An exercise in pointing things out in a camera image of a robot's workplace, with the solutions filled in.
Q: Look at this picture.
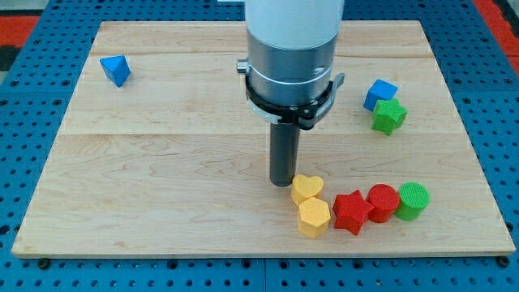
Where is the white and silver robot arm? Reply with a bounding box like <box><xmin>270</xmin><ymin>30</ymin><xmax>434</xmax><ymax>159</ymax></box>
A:
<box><xmin>245</xmin><ymin>0</ymin><xmax>345</xmax><ymax>106</ymax></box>

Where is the red star block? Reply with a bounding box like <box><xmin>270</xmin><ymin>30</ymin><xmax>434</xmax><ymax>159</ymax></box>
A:
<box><xmin>332</xmin><ymin>190</ymin><xmax>374</xmax><ymax>235</ymax></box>

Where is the green star block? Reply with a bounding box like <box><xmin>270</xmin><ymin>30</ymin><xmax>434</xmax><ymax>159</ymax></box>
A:
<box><xmin>371</xmin><ymin>98</ymin><xmax>408</xmax><ymax>136</ymax></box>

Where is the blue triangle block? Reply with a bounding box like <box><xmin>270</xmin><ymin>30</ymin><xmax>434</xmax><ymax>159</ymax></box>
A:
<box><xmin>100</xmin><ymin>55</ymin><xmax>131</xmax><ymax>87</ymax></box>

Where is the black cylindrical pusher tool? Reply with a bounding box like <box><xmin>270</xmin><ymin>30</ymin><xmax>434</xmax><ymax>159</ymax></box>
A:
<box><xmin>269</xmin><ymin>123</ymin><xmax>300</xmax><ymax>187</ymax></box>

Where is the yellow heart block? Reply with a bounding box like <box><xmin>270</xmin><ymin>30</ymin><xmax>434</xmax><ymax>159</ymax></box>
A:
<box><xmin>290</xmin><ymin>174</ymin><xmax>324</xmax><ymax>205</ymax></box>

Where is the yellow hexagon block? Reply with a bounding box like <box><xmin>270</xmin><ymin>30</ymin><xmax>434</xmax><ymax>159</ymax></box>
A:
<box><xmin>298</xmin><ymin>197</ymin><xmax>331</xmax><ymax>238</ymax></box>

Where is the wooden board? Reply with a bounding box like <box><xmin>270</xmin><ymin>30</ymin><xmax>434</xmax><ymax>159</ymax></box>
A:
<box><xmin>11</xmin><ymin>20</ymin><xmax>516</xmax><ymax>259</ymax></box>

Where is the blue cube block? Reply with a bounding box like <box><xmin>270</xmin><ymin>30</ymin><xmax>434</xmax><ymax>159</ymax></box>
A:
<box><xmin>363</xmin><ymin>79</ymin><xmax>398</xmax><ymax>111</ymax></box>

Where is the red cylinder block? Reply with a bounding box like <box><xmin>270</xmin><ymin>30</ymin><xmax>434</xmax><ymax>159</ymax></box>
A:
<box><xmin>367</xmin><ymin>184</ymin><xmax>401</xmax><ymax>223</ymax></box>

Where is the green cylinder block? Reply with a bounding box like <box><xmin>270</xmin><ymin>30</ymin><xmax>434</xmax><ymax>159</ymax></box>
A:
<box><xmin>394</xmin><ymin>182</ymin><xmax>430</xmax><ymax>221</ymax></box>

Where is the black clamp ring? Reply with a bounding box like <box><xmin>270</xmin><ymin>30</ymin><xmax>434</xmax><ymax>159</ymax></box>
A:
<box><xmin>244</xmin><ymin>72</ymin><xmax>346</xmax><ymax>131</ymax></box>

